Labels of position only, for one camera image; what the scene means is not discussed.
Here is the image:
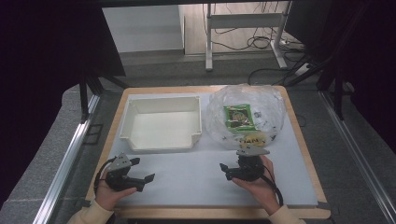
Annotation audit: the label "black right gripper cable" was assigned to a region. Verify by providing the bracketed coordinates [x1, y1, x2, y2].
[260, 163, 285, 208]

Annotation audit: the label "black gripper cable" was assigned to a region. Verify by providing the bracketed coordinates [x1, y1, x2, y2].
[260, 163, 285, 208]
[92, 156, 118, 196]

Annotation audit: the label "black floor frame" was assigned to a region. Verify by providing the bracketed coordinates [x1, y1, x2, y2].
[82, 123, 105, 146]

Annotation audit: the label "black tripod stand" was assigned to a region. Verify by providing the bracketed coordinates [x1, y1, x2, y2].
[285, 54, 347, 121]
[78, 70, 129, 123]

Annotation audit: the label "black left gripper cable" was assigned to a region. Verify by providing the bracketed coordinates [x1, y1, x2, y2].
[92, 156, 118, 196]

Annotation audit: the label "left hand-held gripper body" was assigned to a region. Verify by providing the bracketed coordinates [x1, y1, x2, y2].
[105, 151, 146, 192]

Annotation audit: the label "dark curtain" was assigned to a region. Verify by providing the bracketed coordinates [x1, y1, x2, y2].
[0, 0, 127, 210]
[284, 0, 396, 154]

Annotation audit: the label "white table mat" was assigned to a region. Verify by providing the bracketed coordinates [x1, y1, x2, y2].
[106, 91, 319, 209]

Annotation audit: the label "white plastic bin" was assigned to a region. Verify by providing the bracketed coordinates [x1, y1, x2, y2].
[119, 95, 204, 154]

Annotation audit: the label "clear plastic bag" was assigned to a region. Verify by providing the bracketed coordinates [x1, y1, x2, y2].
[205, 84, 288, 151]

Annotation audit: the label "person's right hand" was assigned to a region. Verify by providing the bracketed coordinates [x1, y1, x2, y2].
[231, 154, 282, 217]

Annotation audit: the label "aluminium rail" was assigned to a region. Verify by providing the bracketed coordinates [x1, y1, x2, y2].
[32, 93, 101, 224]
[318, 90, 396, 224]

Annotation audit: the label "white power strip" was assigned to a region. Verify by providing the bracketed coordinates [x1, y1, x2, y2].
[293, 62, 313, 77]

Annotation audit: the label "white metal desk frame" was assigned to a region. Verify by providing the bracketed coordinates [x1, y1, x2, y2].
[203, 1, 293, 73]

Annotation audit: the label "black floor cables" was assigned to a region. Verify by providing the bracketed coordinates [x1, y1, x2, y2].
[202, 2, 307, 54]

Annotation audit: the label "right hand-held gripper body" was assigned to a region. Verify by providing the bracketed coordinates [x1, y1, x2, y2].
[226, 146, 271, 183]

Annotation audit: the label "yellow snack packet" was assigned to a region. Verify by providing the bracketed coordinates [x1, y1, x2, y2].
[238, 132, 269, 147]

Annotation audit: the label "green snack packet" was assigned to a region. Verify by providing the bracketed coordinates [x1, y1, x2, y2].
[222, 104, 259, 133]

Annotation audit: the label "person's left hand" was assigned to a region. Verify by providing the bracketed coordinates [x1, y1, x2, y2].
[94, 169, 138, 213]

